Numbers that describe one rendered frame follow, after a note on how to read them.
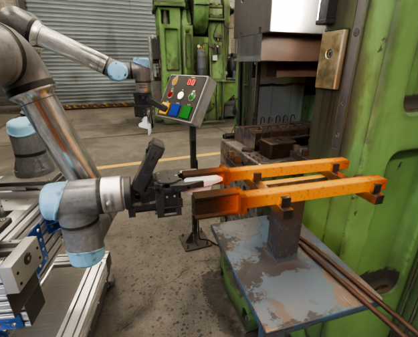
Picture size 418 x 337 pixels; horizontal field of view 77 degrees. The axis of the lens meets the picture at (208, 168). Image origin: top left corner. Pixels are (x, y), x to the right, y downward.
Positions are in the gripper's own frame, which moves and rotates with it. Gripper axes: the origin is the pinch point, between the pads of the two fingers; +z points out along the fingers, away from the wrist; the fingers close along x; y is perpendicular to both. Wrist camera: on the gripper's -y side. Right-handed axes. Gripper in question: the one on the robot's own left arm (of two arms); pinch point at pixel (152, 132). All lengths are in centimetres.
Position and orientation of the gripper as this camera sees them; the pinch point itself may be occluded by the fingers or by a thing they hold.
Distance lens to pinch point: 139.2
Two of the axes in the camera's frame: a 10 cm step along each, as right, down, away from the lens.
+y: -9.9, 0.4, -1.0
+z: 0.0, 9.3, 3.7
